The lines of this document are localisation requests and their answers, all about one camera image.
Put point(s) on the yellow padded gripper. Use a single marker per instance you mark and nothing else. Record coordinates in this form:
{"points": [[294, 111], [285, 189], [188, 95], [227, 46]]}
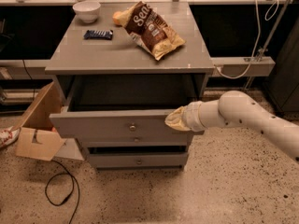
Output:
{"points": [[193, 116]]}

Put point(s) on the grey top drawer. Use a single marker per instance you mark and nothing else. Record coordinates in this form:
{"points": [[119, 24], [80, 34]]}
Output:
{"points": [[122, 125]]}

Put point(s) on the grey drawer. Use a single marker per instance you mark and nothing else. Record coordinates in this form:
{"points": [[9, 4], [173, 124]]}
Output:
{"points": [[137, 160], [122, 125], [137, 139]]}

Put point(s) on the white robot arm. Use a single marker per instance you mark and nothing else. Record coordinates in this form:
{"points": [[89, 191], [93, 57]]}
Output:
{"points": [[237, 109]]}

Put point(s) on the grey middle drawer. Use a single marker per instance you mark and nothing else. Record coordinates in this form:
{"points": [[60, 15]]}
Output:
{"points": [[137, 139]]}

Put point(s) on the grey drawer cabinet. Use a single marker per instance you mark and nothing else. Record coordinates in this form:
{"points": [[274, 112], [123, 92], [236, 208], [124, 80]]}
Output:
{"points": [[116, 74]]}

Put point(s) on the grey bottom drawer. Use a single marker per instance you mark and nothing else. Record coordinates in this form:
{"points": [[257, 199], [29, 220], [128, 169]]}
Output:
{"points": [[137, 160]]}

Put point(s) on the brown chip bag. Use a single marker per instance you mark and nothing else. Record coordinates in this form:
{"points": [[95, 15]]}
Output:
{"points": [[150, 31]]}

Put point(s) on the metal stand pole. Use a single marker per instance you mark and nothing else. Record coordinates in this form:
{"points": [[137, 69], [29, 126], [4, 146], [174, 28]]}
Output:
{"points": [[258, 54]]}

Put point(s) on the blue candy bar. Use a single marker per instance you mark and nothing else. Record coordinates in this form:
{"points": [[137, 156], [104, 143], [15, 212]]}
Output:
{"points": [[99, 34]]}

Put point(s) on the white ceramic bowl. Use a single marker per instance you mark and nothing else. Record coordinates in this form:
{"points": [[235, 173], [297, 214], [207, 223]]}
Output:
{"points": [[87, 11]]}

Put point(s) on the cardboard box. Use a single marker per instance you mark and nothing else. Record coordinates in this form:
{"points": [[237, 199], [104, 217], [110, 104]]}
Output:
{"points": [[37, 139]]}

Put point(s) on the red white cloth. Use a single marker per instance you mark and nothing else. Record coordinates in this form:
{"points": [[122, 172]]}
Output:
{"points": [[8, 136]]}

